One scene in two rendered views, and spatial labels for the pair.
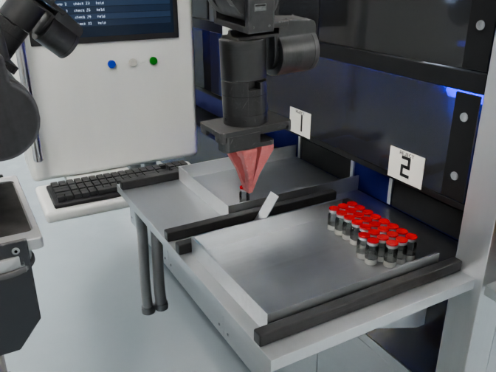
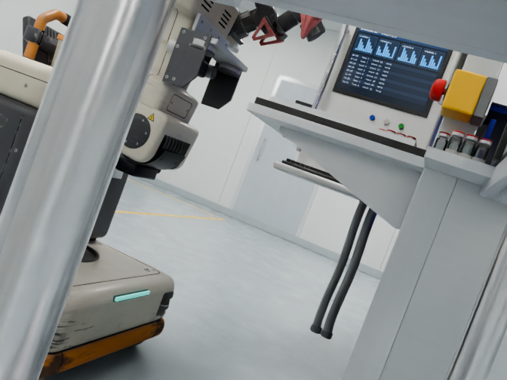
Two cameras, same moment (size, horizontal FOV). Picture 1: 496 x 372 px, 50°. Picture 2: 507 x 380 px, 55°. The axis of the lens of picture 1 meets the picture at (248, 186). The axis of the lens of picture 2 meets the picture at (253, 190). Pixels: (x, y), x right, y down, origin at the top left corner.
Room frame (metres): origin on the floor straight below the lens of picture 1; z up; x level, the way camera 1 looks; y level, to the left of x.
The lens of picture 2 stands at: (-0.10, -0.91, 0.74)
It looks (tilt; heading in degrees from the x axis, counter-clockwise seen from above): 2 degrees down; 49
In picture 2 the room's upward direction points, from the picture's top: 21 degrees clockwise
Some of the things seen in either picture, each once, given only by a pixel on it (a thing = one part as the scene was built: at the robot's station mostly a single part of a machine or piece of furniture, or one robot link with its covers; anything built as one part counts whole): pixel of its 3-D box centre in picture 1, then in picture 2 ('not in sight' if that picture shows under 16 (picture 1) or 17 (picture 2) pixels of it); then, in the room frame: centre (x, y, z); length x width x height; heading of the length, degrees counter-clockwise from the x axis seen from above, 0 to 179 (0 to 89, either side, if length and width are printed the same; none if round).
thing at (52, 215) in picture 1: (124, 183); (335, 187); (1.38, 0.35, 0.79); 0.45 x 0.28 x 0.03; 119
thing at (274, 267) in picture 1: (311, 253); (345, 135); (0.80, -0.11, 0.90); 0.34 x 0.26 x 0.04; 120
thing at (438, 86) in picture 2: not in sight; (441, 90); (0.68, -0.40, 0.99); 0.04 x 0.04 x 0.04; 29
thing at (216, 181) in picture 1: (266, 177); not in sight; (1.16, -0.04, 0.90); 0.34 x 0.26 x 0.04; 119
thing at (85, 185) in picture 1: (126, 181); (333, 179); (1.33, 0.33, 0.82); 0.40 x 0.14 x 0.02; 118
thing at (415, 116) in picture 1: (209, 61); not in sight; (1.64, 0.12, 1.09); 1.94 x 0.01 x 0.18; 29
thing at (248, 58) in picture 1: (246, 57); not in sight; (0.66, 0.00, 1.26); 0.07 x 0.06 x 0.07; 122
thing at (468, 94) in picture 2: not in sight; (466, 97); (0.70, -0.44, 0.99); 0.08 x 0.07 x 0.07; 119
